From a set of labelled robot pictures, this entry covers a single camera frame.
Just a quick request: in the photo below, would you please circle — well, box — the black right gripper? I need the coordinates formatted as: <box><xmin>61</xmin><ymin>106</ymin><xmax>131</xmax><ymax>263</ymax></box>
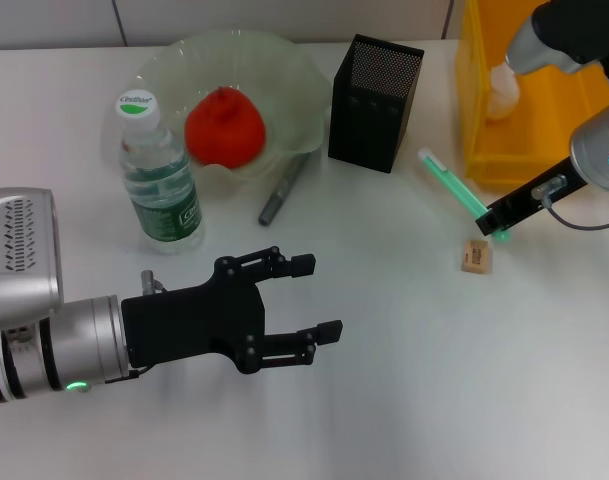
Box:
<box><xmin>476</xmin><ymin>157</ymin><xmax>590</xmax><ymax>236</ymax></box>

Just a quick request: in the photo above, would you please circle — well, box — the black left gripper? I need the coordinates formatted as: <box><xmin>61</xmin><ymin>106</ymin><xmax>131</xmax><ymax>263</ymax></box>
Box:
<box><xmin>119</xmin><ymin>245</ymin><xmax>344</xmax><ymax>375</ymax></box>

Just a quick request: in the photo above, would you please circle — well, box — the tan eraser block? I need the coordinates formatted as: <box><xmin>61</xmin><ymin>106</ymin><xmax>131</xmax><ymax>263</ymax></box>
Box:
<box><xmin>459</xmin><ymin>238</ymin><xmax>494</xmax><ymax>275</ymax></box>

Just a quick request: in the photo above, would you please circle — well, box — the white paper ball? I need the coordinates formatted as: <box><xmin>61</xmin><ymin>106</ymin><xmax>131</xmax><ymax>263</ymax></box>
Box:
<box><xmin>486</xmin><ymin>62</ymin><xmax>523</xmax><ymax>121</ymax></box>

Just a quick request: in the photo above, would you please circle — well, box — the clear green-label water bottle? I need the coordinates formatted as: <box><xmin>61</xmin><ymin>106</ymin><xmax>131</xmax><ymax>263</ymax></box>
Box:
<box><xmin>114</xmin><ymin>88</ymin><xmax>205</xmax><ymax>256</ymax></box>

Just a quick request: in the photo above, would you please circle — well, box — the red-orange knitted orange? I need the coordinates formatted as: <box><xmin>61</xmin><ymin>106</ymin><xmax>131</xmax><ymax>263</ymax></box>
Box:
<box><xmin>184</xmin><ymin>85</ymin><xmax>266</xmax><ymax>170</ymax></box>

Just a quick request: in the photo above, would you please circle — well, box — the dark grey marker pen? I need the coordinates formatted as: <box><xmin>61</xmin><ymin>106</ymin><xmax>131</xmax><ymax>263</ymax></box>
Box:
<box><xmin>257</xmin><ymin>152</ymin><xmax>313</xmax><ymax>227</ymax></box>

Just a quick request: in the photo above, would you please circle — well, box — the black mesh pen holder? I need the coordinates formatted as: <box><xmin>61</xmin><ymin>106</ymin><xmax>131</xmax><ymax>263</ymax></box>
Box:
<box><xmin>327</xmin><ymin>33</ymin><xmax>426</xmax><ymax>175</ymax></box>

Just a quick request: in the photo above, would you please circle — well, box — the green glass fruit bowl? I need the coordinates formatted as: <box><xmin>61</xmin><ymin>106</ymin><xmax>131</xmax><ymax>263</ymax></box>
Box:
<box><xmin>136</xmin><ymin>28</ymin><xmax>335</xmax><ymax>201</ymax></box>

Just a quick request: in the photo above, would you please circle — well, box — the yellow plastic bin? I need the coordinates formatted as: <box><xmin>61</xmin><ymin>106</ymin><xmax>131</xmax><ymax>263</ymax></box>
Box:
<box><xmin>456</xmin><ymin>0</ymin><xmax>609</xmax><ymax>194</ymax></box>

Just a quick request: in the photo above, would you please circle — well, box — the metal left wrist plug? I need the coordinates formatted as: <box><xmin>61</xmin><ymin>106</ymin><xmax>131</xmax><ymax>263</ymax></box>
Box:
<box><xmin>139</xmin><ymin>269</ymin><xmax>168</xmax><ymax>296</ymax></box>

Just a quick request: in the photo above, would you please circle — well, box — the grey right wrist cable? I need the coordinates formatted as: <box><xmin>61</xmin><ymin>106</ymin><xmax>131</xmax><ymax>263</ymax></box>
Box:
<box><xmin>531</xmin><ymin>177</ymin><xmax>609</xmax><ymax>232</ymax></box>

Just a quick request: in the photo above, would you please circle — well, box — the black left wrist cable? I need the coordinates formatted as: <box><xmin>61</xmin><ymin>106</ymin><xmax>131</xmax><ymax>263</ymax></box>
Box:
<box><xmin>103</xmin><ymin>367</ymin><xmax>153</xmax><ymax>386</ymax></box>

